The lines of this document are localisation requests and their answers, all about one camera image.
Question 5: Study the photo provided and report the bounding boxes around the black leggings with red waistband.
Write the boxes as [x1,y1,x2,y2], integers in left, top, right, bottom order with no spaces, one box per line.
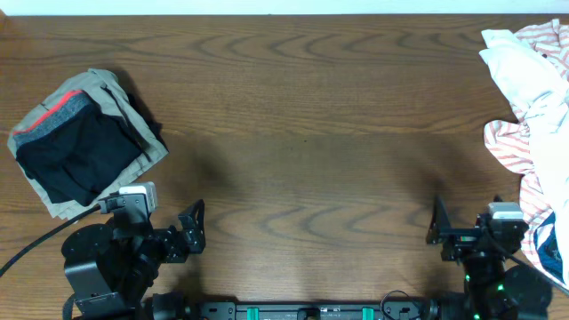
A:
[13,91,142,206]

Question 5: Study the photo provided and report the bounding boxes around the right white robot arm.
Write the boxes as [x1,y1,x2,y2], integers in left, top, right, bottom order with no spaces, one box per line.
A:
[426,196,552,320]

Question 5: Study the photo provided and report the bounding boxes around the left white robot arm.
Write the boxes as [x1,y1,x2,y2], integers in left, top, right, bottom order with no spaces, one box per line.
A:
[61,196,205,319]

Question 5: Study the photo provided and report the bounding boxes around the blue patterned garment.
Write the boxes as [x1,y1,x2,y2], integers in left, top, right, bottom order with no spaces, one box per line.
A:
[533,213,565,284]

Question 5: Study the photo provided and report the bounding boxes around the red white striped garment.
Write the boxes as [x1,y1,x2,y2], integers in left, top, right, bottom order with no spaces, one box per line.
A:
[483,18,569,290]

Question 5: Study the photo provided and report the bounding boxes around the khaki folded garment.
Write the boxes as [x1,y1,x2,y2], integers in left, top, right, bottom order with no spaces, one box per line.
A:
[7,68,168,219]

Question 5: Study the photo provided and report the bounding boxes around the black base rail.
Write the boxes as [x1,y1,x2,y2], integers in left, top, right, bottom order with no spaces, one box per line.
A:
[197,299,441,320]

